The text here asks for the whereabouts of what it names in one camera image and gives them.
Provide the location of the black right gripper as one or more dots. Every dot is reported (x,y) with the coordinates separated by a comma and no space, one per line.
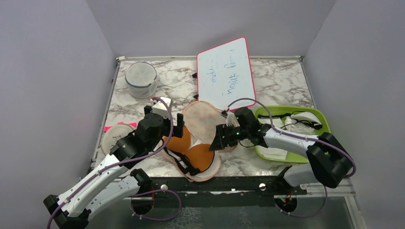
(220,142)

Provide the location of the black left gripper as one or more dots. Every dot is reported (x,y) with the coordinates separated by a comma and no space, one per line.
(177,130)

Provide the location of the white bra in tray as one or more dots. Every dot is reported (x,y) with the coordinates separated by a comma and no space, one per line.
(297,122)

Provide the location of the orange bra with black straps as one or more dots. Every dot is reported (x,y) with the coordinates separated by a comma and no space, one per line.
(190,159)

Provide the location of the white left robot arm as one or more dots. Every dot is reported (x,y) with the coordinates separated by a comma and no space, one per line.
(115,178)

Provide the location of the green plastic tray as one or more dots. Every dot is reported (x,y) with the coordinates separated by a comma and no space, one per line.
(264,118)

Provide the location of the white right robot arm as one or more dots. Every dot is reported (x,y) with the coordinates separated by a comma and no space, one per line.
(328,162)

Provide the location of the beige cylindrical mesh laundry bag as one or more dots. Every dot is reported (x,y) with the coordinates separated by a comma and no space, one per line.
(110,139)

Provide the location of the black mounting rail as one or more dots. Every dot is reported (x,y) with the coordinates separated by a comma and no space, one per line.
(216,192)

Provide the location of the white cylindrical mesh bag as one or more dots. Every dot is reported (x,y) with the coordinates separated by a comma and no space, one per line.
(141,78)

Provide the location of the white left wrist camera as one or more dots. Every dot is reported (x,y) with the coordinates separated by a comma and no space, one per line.
(160,108)

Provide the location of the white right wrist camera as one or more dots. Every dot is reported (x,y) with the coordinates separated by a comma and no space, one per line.
(229,116)

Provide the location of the floral mesh laundry bag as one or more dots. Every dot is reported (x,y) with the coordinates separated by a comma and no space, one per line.
(201,119)

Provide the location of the pink framed whiteboard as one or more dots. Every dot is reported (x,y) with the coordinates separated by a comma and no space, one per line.
(224,76)

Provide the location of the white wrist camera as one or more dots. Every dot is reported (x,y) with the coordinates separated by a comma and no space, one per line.
(229,116)
(160,108)

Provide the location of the pink sticky note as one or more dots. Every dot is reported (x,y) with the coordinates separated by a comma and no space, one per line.
(121,125)

